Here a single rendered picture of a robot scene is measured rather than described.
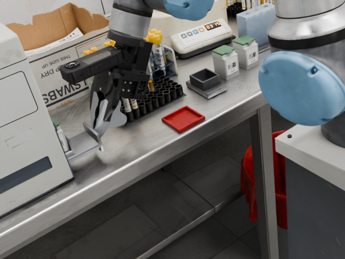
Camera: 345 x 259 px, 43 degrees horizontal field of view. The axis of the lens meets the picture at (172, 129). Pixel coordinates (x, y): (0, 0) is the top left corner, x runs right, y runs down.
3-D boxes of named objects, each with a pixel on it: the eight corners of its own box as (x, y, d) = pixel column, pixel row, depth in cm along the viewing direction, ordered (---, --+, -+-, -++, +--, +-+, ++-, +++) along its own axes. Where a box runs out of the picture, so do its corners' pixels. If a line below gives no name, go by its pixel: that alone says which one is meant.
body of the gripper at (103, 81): (144, 104, 87) (159, 43, 83) (105, 100, 82) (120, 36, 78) (125, 91, 93) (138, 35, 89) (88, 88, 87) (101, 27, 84)
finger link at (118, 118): (124, 145, 89) (134, 102, 86) (98, 144, 85) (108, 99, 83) (117, 139, 91) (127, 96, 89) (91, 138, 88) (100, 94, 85)
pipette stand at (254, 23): (252, 56, 114) (249, 19, 108) (236, 48, 119) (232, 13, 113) (282, 43, 117) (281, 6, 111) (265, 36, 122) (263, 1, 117)
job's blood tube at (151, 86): (153, 99, 103) (144, 61, 97) (150, 98, 104) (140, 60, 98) (157, 97, 104) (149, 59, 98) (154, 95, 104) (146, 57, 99)
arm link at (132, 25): (124, 12, 77) (103, 3, 83) (118, 37, 78) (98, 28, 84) (159, 19, 81) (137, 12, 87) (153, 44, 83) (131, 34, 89)
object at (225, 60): (227, 80, 105) (224, 55, 102) (214, 75, 109) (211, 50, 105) (239, 74, 107) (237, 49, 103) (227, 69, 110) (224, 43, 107)
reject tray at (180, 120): (179, 133, 91) (178, 130, 90) (161, 121, 96) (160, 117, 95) (205, 119, 93) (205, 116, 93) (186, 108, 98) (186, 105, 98)
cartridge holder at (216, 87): (208, 99, 100) (206, 86, 98) (186, 86, 106) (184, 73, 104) (227, 90, 102) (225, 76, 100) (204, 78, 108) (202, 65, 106)
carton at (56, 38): (44, 114, 107) (22, 58, 99) (10, 78, 128) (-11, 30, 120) (131, 75, 117) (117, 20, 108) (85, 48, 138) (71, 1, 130)
